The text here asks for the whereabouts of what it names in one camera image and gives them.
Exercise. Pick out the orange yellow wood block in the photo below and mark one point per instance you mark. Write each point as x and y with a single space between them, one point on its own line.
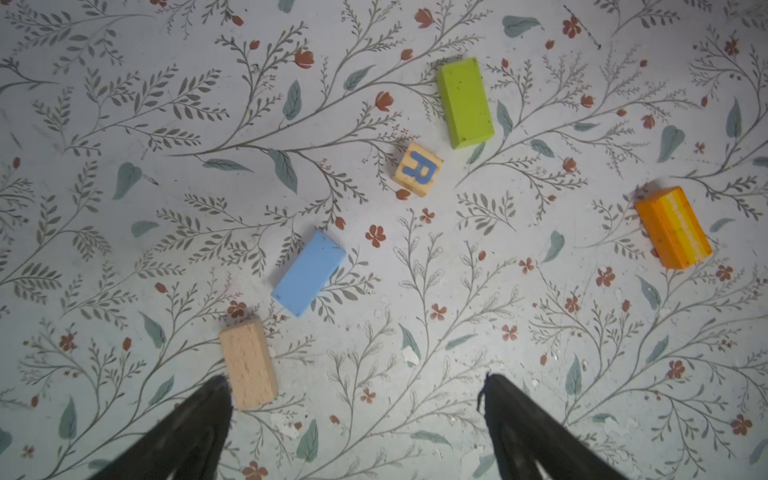
673 228

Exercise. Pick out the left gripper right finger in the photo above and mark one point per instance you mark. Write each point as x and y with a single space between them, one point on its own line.
529 443

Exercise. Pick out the green wood block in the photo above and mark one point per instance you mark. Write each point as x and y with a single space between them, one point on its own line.
465 105

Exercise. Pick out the letter R wood cube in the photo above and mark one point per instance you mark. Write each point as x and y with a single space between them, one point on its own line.
418 169

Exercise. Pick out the natural wood long block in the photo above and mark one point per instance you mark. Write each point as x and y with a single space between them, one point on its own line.
249 364

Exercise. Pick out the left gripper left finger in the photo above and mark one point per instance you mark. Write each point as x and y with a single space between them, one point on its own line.
186 444

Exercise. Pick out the light blue wood block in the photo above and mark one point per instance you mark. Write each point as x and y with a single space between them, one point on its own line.
308 274

